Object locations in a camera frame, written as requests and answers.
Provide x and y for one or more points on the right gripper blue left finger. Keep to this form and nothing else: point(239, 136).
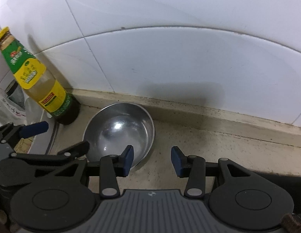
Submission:
point(125, 161)

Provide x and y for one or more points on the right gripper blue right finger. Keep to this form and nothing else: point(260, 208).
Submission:
point(179, 161)

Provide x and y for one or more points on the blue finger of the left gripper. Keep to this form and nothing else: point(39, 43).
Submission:
point(34, 129)

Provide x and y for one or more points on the steel bowl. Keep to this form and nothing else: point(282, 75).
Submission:
point(116, 126)

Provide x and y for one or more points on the white rotating condiment tray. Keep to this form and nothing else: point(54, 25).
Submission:
point(42, 143)

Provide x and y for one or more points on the clear white label bottle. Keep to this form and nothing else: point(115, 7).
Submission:
point(10, 112)

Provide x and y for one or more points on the yellow green label bottle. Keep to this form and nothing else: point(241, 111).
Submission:
point(37, 81)

